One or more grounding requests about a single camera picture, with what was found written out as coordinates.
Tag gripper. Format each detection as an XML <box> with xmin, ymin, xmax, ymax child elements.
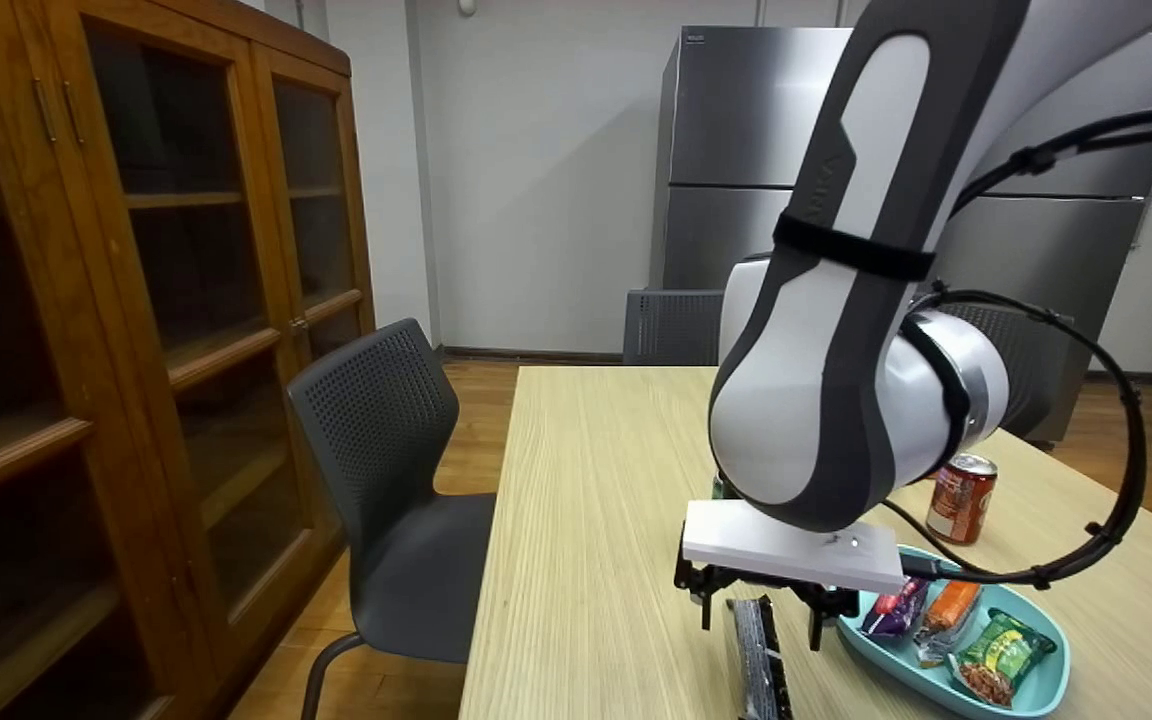
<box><xmin>674</xmin><ymin>522</ymin><xmax>862</xmax><ymax>653</ymax></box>

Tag black snack bar packet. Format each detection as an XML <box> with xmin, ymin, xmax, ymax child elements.
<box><xmin>725</xmin><ymin>595</ymin><xmax>796</xmax><ymax>720</ymax></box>

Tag purple snack packet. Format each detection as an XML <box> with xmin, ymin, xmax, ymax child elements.
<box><xmin>857</xmin><ymin>576</ymin><xmax>933</xmax><ymax>642</ymax></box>

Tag orange snack packet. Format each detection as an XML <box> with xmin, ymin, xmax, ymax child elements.
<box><xmin>913</xmin><ymin>579</ymin><xmax>984</xmax><ymax>668</ymax></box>

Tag teal oval tray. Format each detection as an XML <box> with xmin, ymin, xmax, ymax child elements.
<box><xmin>835</xmin><ymin>544</ymin><xmax>1073</xmax><ymax>720</ymax></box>

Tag red soda can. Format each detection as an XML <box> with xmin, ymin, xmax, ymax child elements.
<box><xmin>925</xmin><ymin>452</ymin><xmax>1000</xmax><ymax>547</ymax></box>

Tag green snack packet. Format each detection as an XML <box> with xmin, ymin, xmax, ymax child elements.
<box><xmin>949</xmin><ymin>607</ymin><xmax>1059</xmax><ymax>710</ymax></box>

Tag grey plastic chair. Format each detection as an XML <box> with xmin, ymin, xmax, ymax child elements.
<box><xmin>285</xmin><ymin>317</ymin><xmax>499</xmax><ymax>720</ymax></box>
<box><xmin>622</xmin><ymin>288</ymin><xmax>729</xmax><ymax>368</ymax></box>

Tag stainless steel refrigerator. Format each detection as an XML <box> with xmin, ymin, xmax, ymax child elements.
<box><xmin>647</xmin><ymin>25</ymin><xmax>1152</xmax><ymax>447</ymax></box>

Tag wooden glass-door cabinet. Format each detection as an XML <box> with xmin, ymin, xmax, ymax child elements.
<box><xmin>0</xmin><ymin>0</ymin><xmax>378</xmax><ymax>720</ymax></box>

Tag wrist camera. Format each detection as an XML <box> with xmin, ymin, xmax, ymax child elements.
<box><xmin>681</xmin><ymin>499</ymin><xmax>907</xmax><ymax>596</ymax></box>

